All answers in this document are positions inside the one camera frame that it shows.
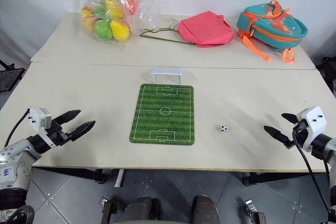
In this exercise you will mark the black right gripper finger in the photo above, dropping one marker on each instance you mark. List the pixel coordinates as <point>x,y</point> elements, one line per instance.
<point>278,134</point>
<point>291,118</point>

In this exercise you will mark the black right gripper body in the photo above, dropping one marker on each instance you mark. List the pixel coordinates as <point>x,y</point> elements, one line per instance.
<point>299,124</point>

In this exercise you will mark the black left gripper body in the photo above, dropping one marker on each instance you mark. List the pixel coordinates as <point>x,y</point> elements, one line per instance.
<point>59,136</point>

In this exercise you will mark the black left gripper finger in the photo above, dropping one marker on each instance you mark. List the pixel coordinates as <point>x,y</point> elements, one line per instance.
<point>82,129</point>
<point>67,116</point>

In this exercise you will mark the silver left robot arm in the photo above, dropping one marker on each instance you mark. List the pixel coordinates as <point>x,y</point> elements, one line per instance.
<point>18,153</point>

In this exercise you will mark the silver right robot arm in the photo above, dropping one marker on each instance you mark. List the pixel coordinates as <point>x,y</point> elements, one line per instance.
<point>324,146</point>

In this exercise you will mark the small soccer ball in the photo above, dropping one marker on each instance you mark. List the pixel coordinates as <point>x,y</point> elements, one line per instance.
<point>223,128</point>

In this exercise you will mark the green soccer field mat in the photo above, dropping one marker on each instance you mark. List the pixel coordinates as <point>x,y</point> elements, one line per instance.
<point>164,119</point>

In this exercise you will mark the black table foot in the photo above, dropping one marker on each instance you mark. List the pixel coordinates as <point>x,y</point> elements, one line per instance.
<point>76,172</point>
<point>283,178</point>

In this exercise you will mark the black equipment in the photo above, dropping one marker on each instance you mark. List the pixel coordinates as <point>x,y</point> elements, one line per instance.
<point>328,74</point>

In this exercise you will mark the white table leg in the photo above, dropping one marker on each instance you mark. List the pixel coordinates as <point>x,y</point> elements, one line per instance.
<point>119,178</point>

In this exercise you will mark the dark round robot part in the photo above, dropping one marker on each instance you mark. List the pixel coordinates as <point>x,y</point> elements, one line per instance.
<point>17,214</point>

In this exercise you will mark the teal orange dinosaur backpack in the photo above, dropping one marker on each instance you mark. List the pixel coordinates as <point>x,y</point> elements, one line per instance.
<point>273,26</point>

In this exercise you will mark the green toy fruit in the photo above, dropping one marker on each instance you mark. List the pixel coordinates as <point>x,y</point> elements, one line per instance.
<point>100,11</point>
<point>103,29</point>

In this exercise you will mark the dark rounded shape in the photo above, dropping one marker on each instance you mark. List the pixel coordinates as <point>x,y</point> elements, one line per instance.
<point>140,209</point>
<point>206,209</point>

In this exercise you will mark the yellow orange toy fruit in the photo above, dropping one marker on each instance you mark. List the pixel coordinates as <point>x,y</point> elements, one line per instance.
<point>87,18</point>

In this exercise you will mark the white miniature goal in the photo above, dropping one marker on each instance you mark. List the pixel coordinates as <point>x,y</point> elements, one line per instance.
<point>167,72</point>

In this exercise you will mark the pink fabric bag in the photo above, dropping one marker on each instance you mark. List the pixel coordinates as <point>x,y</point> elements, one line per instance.
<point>204,30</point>

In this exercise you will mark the clear plastic bag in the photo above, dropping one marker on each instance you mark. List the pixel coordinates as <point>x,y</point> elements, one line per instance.
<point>144,1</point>

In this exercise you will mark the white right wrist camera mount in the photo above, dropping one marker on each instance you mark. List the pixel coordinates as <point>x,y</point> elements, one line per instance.
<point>313,121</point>

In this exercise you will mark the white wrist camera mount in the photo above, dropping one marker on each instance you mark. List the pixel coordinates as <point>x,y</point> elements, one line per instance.
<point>313,121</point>
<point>39,120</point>

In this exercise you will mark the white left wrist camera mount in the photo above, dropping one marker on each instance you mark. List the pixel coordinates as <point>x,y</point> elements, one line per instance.
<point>39,120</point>

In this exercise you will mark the black frame stand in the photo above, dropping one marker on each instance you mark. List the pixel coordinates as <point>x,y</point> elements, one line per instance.
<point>10,77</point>

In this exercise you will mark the metal bracket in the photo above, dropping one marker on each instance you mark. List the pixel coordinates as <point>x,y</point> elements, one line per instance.
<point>254,212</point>
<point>109,211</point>

